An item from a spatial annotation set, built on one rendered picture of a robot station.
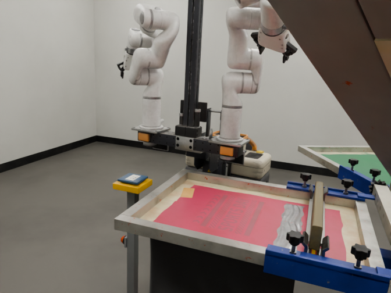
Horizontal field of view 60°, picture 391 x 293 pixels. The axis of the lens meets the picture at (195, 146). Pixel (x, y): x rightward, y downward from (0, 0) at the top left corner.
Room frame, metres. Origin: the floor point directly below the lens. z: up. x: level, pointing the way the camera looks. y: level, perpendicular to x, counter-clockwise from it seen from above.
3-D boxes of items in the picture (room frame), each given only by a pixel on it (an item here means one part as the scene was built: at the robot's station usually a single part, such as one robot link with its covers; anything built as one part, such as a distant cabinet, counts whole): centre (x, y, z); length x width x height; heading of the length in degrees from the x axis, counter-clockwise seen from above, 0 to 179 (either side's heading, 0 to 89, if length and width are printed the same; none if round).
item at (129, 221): (1.14, -0.22, 0.97); 0.79 x 0.58 x 0.04; 70
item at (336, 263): (0.80, -0.35, 0.98); 0.30 x 0.05 x 0.07; 70
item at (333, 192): (1.32, -0.54, 0.98); 0.30 x 0.05 x 0.07; 70
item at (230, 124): (1.59, -0.17, 1.21); 0.16 x 0.13 x 0.15; 155
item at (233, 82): (1.57, -0.17, 1.37); 0.13 x 0.10 x 0.16; 92
